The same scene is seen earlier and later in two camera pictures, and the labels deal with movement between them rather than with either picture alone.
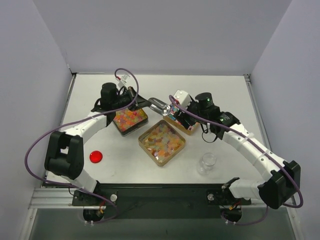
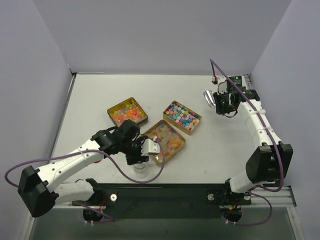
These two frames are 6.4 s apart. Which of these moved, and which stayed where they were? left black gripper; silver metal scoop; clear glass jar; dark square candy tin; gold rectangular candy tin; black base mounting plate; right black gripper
Moved: left black gripper; silver metal scoop; clear glass jar; right black gripper
Stayed: dark square candy tin; gold rectangular candy tin; black base mounting plate
